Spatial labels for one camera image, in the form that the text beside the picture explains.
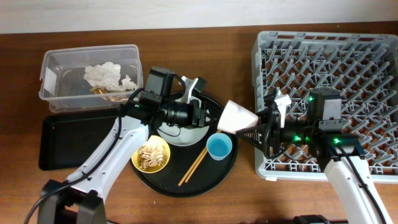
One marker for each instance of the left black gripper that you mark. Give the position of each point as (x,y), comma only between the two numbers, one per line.
(195,120)

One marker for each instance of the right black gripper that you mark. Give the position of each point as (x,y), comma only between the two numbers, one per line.
(274,125)

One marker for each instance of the pink plastic cup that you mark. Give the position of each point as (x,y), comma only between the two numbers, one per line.
(235,118)

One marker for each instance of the blue plastic cup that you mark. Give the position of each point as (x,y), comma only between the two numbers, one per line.
(219,145)

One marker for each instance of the white napkin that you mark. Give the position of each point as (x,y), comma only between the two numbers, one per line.
(108,77)

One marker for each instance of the gold foil wrapper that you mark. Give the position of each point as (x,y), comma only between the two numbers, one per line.
(116,96)

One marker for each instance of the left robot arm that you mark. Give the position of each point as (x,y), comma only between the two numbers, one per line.
(81,197)

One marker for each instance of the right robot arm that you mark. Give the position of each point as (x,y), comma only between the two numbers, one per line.
(340,155)

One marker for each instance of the grey dishwasher rack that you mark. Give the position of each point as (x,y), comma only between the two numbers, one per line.
(361,67)

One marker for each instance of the grey ceramic plate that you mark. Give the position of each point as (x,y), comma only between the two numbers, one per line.
(182,136)

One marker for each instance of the wooden chopstick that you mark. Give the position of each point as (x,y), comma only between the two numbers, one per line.
(182,180)
(195,164)

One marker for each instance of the yellow bowl with food scraps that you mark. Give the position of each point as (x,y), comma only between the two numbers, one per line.
(153,156)

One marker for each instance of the round black tray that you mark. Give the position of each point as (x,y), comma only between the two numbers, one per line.
(207,176)

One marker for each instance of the clear plastic bin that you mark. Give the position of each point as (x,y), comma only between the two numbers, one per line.
(63,85)

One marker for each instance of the black rectangular tray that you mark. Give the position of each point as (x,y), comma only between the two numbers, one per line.
(68,139)

